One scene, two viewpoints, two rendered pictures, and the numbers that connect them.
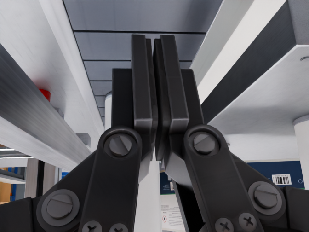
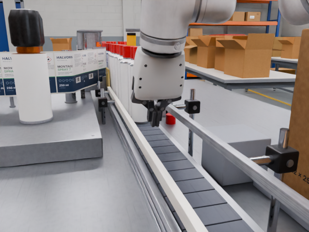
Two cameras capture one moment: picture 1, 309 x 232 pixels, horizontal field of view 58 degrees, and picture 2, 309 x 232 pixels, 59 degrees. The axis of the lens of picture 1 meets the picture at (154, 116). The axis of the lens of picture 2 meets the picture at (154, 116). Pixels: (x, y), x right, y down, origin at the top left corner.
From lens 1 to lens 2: 50 cm
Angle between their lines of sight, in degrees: 20
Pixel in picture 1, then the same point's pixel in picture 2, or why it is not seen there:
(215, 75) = (133, 124)
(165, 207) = (95, 62)
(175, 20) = not seen: hidden behind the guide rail
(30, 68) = (174, 130)
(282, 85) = (87, 129)
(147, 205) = not seen: hidden behind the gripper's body
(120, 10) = (156, 137)
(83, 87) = not seen: hidden behind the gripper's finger
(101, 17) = (159, 136)
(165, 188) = (95, 73)
